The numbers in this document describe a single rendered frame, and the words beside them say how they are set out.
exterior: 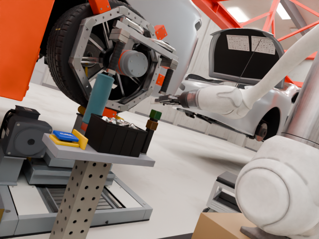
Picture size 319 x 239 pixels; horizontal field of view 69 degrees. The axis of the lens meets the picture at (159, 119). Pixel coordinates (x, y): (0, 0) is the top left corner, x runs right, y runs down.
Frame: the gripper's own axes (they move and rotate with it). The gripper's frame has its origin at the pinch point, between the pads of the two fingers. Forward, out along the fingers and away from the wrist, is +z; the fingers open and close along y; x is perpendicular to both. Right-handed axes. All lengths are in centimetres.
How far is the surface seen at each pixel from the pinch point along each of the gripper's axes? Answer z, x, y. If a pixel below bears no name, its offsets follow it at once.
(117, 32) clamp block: 6.6, -25.5, 25.0
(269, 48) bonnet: 42, -169, -301
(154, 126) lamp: -5.7, 13.4, 5.5
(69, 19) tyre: 35, -34, 35
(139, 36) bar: 5.0, -28.6, 13.1
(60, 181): 48, 49, 16
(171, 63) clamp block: 1.6, -23.0, -9.1
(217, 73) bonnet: 155, -152, -344
